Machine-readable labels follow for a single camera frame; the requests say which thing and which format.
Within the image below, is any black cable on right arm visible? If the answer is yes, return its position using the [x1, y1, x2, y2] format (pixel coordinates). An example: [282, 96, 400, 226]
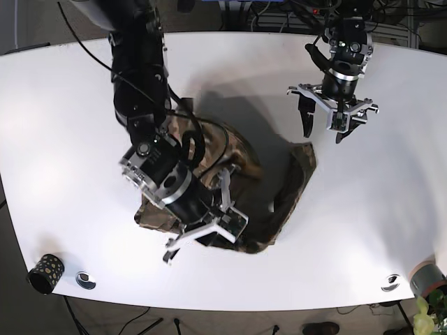
[56, 0, 231, 168]

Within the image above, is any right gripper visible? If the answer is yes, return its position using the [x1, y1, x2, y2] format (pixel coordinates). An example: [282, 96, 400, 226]
[163, 165, 249, 264]

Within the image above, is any right metal table grommet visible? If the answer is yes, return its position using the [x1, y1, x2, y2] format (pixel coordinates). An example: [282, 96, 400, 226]
[381, 274, 402, 292]

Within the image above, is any black floral cup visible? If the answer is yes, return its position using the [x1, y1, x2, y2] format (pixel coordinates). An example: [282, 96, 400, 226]
[27, 254, 65, 295]

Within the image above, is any left metal table grommet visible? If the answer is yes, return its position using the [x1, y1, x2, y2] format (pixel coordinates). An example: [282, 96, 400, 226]
[75, 271, 96, 290]

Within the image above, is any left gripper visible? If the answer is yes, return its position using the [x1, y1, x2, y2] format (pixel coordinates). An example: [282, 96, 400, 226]
[287, 84, 379, 144]

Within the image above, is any metal table grommet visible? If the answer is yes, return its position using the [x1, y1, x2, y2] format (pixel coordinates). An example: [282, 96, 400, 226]
[75, 271, 96, 290]
[381, 274, 402, 292]

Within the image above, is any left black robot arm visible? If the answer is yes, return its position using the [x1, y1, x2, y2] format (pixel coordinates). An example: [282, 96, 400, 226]
[287, 1, 379, 144]

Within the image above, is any grey plant pot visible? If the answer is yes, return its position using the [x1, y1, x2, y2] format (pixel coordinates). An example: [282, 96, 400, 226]
[409, 260, 446, 298]

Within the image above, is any camouflage T-shirt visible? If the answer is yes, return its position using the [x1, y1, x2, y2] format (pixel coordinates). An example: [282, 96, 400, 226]
[134, 112, 318, 256]

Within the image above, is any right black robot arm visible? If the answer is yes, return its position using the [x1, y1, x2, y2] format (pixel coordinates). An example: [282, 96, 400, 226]
[75, 1, 249, 262]

